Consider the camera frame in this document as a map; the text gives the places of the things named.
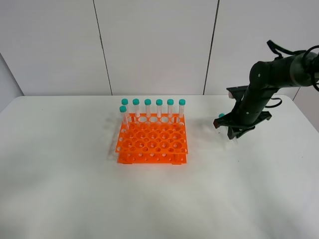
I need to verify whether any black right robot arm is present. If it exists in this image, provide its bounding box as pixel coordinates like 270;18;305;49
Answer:
213;40;319;139

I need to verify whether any clear tube front left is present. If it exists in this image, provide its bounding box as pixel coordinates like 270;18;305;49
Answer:
119;108;129;130

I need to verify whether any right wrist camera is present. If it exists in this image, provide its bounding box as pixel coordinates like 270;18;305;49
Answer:
226;86;248;101

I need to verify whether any orange test tube rack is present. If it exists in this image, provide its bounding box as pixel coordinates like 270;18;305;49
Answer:
115;113;188;165

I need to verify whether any row tube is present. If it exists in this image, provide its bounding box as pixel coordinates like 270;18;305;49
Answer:
133;98;140;118
167;99;174;118
144;99;152;118
178;99;185;119
156;99;162;119
120;98;129;117

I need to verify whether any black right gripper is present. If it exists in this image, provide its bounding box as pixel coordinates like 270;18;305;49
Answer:
213;86;272;139

